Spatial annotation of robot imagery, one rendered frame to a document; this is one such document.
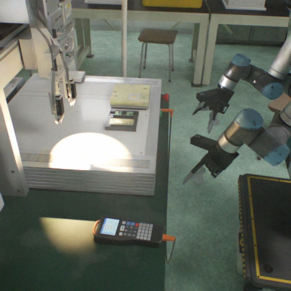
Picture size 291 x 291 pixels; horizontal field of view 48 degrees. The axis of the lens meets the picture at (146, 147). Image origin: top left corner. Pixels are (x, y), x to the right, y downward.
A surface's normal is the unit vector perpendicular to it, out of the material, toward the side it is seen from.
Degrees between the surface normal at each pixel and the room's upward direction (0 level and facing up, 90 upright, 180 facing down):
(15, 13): 90
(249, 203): 0
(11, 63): 90
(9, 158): 90
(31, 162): 0
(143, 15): 90
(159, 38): 10
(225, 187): 0
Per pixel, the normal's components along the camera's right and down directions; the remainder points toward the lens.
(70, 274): 0.02, -0.81
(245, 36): -0.06, 0.59
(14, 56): 1.00, 0.06
